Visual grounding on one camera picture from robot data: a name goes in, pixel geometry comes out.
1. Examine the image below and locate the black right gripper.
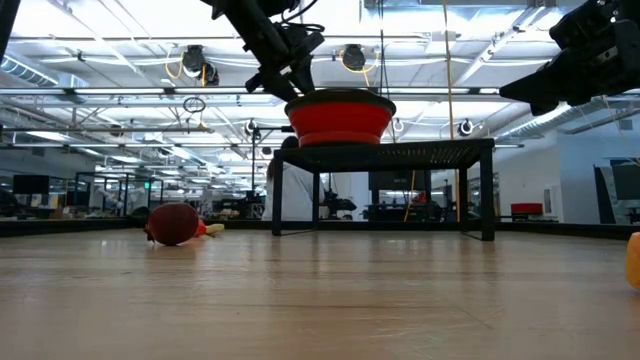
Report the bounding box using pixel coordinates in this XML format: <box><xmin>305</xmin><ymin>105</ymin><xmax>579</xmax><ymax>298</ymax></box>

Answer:
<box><xmin>499</xmin><ymin>19</ymin><xmax>640</xmax><ymax>116</ymax></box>

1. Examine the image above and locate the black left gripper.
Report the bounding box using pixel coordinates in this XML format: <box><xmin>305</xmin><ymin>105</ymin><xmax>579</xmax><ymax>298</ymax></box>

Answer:
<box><xmin>245</xmin><ymin>24</ymin><xmax>326</xmax><ymax>104</ymax></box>

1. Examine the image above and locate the red collapsible bowl grey rim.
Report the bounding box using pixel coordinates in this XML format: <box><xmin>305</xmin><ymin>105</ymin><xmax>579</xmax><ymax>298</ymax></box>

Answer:
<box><xmin>283</xmin><ymin>88</ymin><xmax>398</xmax><ymax>149</ymax></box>

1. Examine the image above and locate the small yellow orange pepper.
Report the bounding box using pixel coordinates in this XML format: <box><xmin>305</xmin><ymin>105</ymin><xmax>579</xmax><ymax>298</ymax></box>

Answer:
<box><xmin>624</xmin><ymin>232</ymin><xmax>640</xmax><ymax>291</ymax></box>

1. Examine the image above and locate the small dark red fruit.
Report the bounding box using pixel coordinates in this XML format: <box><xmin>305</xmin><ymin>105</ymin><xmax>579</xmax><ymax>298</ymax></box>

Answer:
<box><xmin>144</xmin><ymin>202</ymin><xmax>200</xmax><ymax>248</ymax></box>

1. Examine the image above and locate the red storage bin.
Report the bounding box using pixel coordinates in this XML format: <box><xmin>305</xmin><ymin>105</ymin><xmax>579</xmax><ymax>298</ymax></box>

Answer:
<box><xmin>510</xmin><ymin>202</ymin><xmax>544</xmax><ymax>217</ymax></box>

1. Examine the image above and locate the person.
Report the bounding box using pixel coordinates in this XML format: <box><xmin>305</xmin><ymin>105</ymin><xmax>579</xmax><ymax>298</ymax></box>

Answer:
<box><xmin>262</xmin><ymin>134</ymin><xmax>315</xmax><ymax>222</ymax></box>

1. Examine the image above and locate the black perforated metal rack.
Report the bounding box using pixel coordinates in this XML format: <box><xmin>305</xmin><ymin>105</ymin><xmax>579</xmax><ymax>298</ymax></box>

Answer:
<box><xmin>272</xmin><ymin>138</ymin><xmax>496</xmax><ymax>242</ymax></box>

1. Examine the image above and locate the black background monitor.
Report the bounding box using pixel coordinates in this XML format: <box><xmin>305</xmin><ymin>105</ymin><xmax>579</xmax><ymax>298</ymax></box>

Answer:
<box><xmin>12</xmin><ymin>174</ymin><xmax>51</xmax><ymax>196</ymax></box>
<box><xmin>368</xmin><ymin>171</ymin><xmax>427</xmax><ymax>192</ymax></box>

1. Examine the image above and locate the black ceiling cable reel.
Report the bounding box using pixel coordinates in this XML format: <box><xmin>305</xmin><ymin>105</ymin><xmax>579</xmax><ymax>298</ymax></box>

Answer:
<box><xmin>181</xmin><ymin>44</ymin><xmax>221</xmax><ymax>88</ymax></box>
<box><xmin>341</xmin><ymin>44</ymin><xmax>367</xmax><ymax>73</ymax></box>

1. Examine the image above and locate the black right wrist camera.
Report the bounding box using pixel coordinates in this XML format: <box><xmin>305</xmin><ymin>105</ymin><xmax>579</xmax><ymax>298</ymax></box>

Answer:
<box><xmin>549</xmin><ymin>0</ymin><xmax>615</xmax><ymax>52</ymax></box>

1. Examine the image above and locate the black hanging cable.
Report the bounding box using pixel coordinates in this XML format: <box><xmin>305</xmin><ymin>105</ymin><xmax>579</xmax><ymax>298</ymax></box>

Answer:
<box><xmin>377</xmin><ymin>0</ymin><xmax>396</xmax><ymax>144</ymax></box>

